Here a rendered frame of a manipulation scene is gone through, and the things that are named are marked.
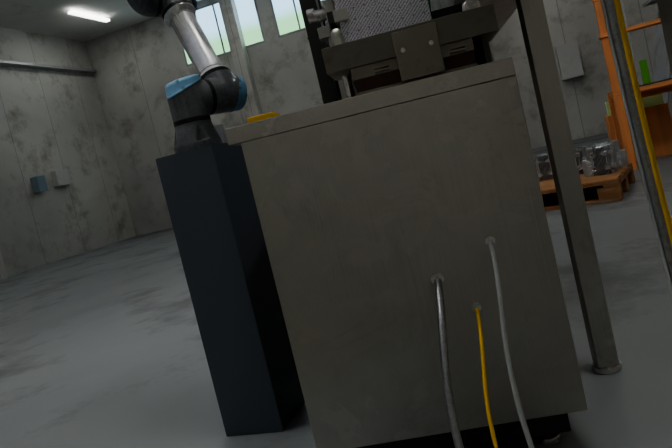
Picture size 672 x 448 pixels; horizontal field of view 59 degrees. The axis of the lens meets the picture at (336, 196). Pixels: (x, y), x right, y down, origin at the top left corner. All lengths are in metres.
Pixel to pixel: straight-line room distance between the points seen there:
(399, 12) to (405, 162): 0.46
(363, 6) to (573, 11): 11.63
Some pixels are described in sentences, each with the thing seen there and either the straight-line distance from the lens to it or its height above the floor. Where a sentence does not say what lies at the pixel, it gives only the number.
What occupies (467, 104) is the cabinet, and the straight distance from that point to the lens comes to 1.35.
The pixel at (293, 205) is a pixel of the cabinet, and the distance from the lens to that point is 1.38.
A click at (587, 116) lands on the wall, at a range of 13.06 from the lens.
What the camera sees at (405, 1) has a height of 1.13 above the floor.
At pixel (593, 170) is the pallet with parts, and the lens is 5.08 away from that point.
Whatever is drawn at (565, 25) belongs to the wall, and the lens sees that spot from 13.13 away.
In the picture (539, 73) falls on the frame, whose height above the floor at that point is 0.87.
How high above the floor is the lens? 0.78
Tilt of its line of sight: 4 degrees down
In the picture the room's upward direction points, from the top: 13 degrees counter-clockwise
